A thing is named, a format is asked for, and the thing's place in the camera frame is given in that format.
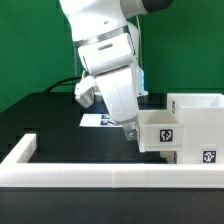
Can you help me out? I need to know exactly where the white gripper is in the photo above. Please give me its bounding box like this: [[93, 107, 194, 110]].
[[75, 66, 138, 141]]

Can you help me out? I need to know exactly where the white drawer tray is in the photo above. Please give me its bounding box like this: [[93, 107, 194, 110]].
[[138, 110, 184, 153], [160, 151, 183, 164]]

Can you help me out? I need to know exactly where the white drawer cabinet box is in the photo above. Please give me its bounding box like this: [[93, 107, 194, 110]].
[[167, 93, 224, 165]]

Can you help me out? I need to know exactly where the white front drawer tray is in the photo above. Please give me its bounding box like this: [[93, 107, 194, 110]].
[[160, 151, 183, 164]]

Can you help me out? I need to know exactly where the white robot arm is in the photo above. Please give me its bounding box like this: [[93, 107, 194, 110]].
[[59, 0, 174, 141]]

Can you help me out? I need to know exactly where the paper sheet with markers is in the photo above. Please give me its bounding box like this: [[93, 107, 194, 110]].
[[80, 114, 117, 127]]

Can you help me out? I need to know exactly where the white U-shaped border fence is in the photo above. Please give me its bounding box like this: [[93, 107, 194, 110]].
[[0, 134, 224, 188]]

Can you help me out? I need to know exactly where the black cable bundle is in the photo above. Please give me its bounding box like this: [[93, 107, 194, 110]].
[[43, 75, 83, 94]]

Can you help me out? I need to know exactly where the white hanging cable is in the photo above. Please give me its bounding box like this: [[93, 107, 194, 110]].
[[73, 39, 80, 84]]

